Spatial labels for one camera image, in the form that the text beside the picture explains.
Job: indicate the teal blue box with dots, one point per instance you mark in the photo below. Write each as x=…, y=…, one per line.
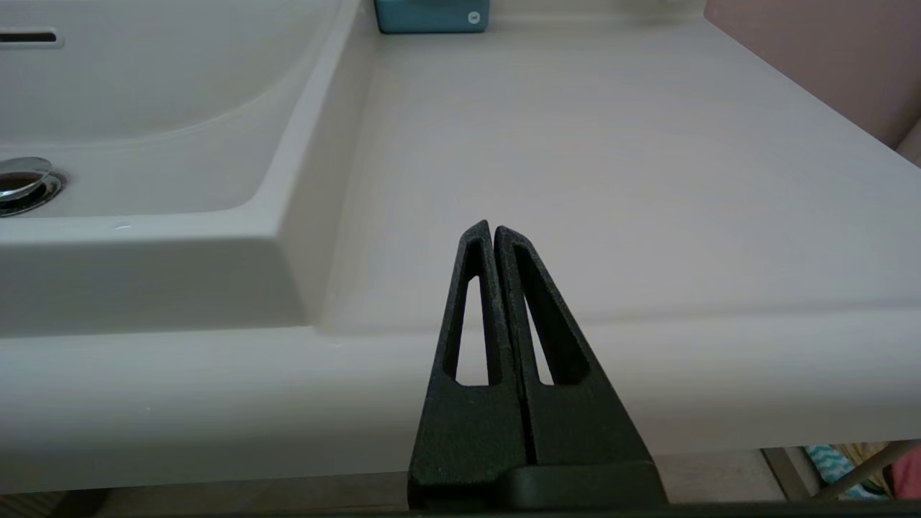
x=432, y=14

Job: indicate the beige moulded sink basin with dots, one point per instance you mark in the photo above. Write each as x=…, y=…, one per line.
x=144, y=108

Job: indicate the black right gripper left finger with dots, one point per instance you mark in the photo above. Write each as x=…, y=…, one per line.
x=468, y=432

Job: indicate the chrome drain stopper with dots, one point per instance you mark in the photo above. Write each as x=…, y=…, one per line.
x=21, y=183

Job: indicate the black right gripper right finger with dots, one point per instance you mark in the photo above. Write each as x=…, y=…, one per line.
x=583, y=424

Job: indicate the tan metal rail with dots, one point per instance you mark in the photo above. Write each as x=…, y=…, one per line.
x=870, y=467

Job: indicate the teal striped fabric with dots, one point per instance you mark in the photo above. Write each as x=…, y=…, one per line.
x=831, y=467

